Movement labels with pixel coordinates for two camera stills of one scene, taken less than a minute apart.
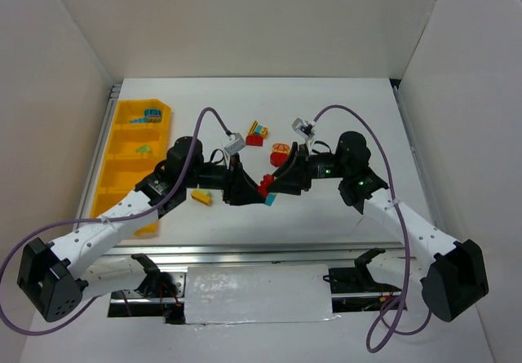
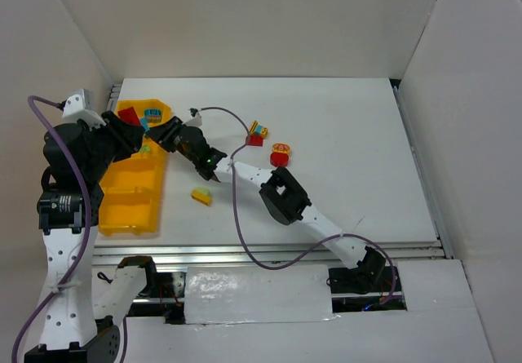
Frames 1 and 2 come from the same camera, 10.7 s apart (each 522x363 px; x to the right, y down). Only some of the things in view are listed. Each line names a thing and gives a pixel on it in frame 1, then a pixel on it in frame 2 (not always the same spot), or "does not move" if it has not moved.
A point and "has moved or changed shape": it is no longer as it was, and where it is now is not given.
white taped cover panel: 258,294 does not move
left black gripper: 233,180 → 123,133
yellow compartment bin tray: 137,149 does not move
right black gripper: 303,171 → 171,133
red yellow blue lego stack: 256,135 does not move
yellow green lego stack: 202,196 does not move
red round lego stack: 280,153 does not move
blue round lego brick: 152,115 does not move
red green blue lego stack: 263,188 has moved or changed shape
